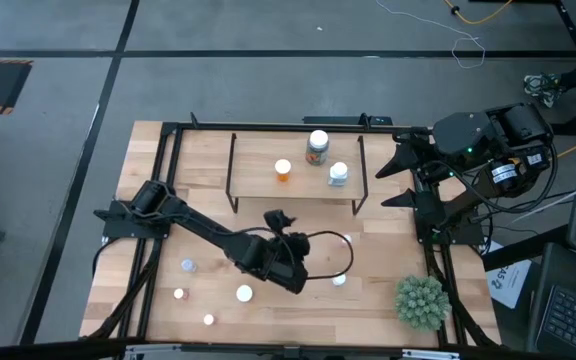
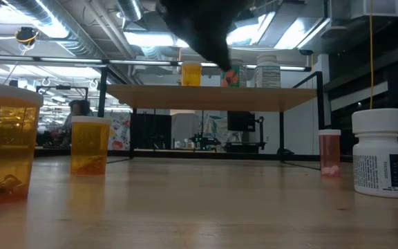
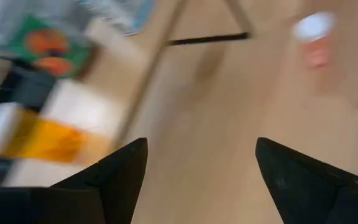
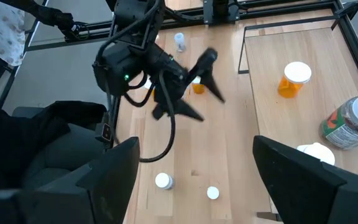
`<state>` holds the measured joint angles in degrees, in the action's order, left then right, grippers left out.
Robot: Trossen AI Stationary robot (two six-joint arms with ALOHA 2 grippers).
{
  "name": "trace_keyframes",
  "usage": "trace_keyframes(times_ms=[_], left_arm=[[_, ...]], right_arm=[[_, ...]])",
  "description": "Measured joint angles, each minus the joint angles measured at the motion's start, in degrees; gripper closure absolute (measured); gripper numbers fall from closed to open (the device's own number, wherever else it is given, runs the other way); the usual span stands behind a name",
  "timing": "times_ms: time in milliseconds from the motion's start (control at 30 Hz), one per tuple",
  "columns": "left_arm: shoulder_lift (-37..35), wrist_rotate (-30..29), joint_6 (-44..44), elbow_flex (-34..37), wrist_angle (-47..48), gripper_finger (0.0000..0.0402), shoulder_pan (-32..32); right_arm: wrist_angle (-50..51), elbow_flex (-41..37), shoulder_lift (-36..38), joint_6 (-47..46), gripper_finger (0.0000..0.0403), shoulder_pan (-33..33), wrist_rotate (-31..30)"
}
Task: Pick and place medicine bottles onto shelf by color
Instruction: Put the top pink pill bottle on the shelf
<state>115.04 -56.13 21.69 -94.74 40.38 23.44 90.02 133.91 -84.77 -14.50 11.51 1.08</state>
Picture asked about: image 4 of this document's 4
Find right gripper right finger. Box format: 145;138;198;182
252;135;358;224

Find small white bottle dark label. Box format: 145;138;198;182
154;172;175;190

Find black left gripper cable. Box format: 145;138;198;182
138;70;177;164

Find black chair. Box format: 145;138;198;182
0;101;119;190

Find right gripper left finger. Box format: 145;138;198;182
0;136;141;224

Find small clear plastic bottle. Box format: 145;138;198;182
173;32;186;53

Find wooden shelf black metal legs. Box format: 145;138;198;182
237;1;358;222

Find white bottle with printed label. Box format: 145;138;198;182
296;142;336;166

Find large jar with green label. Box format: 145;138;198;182
318;90;358;151

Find large orange pill bottle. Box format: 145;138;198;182
191;76;206;95
143;77;157;97
277;61;313;99

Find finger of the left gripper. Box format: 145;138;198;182
152;98;205;123
193;48;226;103

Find small orange pill bottle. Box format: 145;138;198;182
206;185;221;200

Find black cable connector box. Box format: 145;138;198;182
94;122;115;144

